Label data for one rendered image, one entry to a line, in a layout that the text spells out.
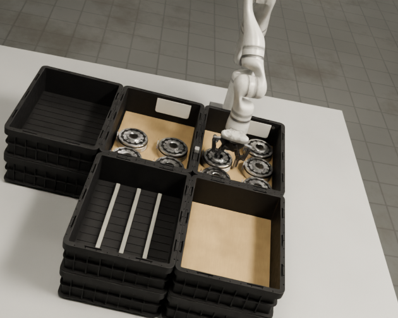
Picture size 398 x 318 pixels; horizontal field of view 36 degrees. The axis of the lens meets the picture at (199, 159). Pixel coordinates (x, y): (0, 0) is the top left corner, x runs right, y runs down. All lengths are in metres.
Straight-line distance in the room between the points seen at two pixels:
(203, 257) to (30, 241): 0.53
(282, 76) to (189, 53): 0.68
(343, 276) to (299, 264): 0.15
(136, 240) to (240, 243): 0.32
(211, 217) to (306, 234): 0.41
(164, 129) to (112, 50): 2.11
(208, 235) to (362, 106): 2.77
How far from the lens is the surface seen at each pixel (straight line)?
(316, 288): 2.05
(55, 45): 4.26
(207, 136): 2.25
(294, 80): 4.50
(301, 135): 2.66
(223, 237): 1.89
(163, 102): 2.24
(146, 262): 1.63
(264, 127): 2.26
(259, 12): 2.11
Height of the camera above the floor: 2.15
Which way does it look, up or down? 38 degrees down
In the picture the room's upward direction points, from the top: 16 degrees clockwise
